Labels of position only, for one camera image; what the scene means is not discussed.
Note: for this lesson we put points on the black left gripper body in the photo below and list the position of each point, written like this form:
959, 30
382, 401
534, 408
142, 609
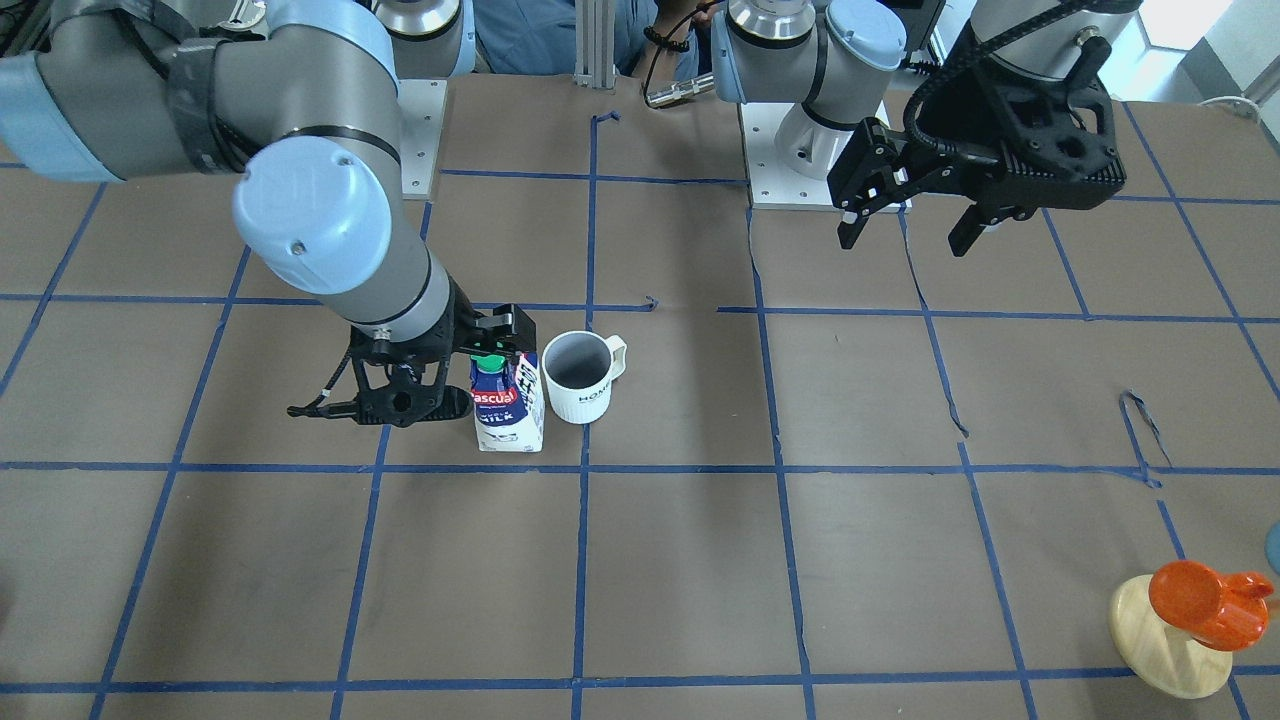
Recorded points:
951, 128

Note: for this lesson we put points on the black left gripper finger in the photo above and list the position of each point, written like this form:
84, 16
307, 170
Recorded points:
877, 168
976, 220

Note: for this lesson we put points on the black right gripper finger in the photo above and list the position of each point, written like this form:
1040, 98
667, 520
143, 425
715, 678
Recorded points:
400, 406
508, 331

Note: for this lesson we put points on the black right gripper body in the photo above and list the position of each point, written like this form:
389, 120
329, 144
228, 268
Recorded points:
458, 322

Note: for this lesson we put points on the blue white milk carton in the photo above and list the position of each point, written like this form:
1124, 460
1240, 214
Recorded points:
508, 402

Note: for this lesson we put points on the white HOME mug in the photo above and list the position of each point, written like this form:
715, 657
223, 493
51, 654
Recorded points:
580, 367

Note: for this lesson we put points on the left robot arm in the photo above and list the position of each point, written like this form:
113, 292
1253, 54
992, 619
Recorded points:
836, 57

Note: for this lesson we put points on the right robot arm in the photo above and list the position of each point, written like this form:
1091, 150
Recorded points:
304, 107

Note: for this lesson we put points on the blue mug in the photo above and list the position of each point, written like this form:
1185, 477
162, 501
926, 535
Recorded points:
1271, 547

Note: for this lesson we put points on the orange mug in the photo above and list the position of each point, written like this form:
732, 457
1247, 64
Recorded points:
1224, 612

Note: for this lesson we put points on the wooden mug tree stand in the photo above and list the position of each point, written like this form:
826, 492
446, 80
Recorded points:
1165, 657

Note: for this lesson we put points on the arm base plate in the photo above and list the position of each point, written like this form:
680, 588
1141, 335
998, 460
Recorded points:
788, 155
422, 107

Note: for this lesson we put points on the aluminium frame post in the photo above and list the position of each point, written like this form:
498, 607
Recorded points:
594, 45

